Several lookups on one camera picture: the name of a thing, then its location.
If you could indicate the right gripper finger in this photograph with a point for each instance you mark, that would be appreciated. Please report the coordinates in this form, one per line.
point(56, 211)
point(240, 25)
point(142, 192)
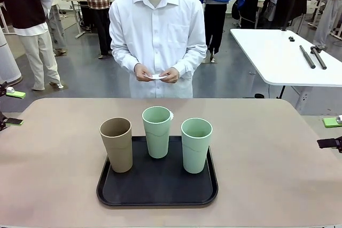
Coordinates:
point(327, 143)
point(330, 122)

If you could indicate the person's right hand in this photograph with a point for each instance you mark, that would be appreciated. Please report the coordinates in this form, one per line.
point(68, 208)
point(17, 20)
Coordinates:
point(143, 73)

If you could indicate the person in black coat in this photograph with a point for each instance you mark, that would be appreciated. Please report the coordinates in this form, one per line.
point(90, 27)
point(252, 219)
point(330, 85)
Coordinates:
point(272, 3)

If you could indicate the black plastic tray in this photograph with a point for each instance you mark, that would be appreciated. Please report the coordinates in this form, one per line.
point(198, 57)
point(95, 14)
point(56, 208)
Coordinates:
point(160, 185)

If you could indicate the white cylindrical appliance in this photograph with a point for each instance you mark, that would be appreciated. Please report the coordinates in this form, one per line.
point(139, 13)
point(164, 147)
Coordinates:
point(8, 62)

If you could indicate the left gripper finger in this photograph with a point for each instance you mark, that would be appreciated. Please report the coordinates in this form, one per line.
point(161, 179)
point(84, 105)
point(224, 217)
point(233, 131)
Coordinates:
point(13, 121)
point(16, 94)

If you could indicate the person's left hand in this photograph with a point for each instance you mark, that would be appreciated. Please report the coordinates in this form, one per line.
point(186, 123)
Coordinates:
point(171, 75)

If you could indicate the person in grey sweatpants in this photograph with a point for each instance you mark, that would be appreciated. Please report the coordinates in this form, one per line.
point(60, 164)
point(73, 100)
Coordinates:
point(327, 19)

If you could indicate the person in white shirt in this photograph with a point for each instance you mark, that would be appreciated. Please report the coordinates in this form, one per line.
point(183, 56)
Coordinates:
point(157, 38)

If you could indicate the tan tall cup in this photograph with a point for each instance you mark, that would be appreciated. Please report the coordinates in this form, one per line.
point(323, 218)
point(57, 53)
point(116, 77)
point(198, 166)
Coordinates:
point(119, 148)

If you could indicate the light green tall cup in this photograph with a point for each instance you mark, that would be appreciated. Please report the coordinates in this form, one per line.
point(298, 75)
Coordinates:
point(157, 142)
point(195, 153)

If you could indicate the person in dark t-shirt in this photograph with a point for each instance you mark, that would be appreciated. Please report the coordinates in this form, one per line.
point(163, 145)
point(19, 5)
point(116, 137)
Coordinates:
point(24, 3)

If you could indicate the small black clamp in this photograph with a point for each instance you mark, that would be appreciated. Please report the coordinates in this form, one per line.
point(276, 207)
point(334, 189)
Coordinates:
point(291, 39)

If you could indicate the white scalloped paper coaster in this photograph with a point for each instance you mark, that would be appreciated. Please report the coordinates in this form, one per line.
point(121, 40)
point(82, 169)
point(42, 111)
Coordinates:
point(172, 116)

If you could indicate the person in grey trousers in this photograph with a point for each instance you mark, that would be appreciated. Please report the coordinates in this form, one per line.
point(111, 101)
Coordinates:
point(57, 30)

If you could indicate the person's right forearm white sleeve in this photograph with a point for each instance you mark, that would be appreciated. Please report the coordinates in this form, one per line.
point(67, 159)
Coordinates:
point(124, 61)

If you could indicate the white rounded table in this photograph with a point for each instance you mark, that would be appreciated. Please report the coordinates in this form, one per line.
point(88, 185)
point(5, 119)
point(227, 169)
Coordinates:
point(272, 57)

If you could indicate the person's left forearm white sleeve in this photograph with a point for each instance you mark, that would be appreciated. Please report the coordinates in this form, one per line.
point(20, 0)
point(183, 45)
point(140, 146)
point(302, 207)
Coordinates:
point(191, 61)

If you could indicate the black metal rod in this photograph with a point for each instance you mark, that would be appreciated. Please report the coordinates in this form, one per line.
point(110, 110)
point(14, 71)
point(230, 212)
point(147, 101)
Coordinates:
point(319, 58)
point(307, 57)

